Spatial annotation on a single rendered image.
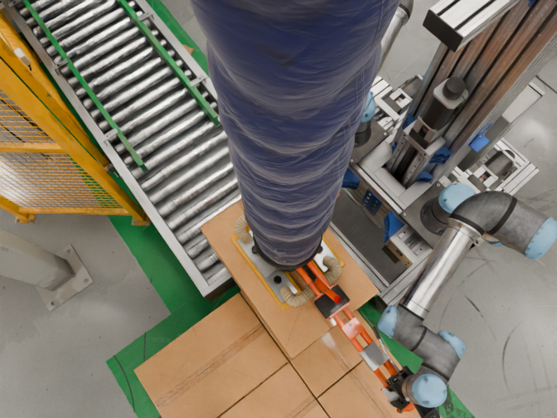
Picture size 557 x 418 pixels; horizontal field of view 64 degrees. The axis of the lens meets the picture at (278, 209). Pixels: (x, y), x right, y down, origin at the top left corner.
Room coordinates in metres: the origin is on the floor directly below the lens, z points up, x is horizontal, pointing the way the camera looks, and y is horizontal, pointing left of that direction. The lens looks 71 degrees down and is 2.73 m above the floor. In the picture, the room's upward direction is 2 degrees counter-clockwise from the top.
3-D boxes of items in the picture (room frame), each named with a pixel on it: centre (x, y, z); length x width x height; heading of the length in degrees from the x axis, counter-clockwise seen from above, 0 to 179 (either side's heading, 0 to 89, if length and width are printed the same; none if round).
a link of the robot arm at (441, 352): (0.01, -0.40, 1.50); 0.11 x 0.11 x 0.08; 54
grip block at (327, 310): (0.19, -0.17, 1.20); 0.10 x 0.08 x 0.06; 124
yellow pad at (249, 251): (0.34, 0.05, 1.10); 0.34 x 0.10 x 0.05; 34
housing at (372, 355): (0.01, -0.29, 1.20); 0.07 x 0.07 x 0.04; 34
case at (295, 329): (0.37, -0.03, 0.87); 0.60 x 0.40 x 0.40; 34
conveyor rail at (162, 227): (1.29, 1.02, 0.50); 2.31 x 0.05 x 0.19; 35
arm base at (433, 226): (0.52, -0.63, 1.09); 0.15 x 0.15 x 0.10
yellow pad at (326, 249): (0.45, -0.11, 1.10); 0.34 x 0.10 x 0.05; 34
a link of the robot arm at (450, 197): (0.52, -0.64, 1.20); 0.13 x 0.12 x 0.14; 54
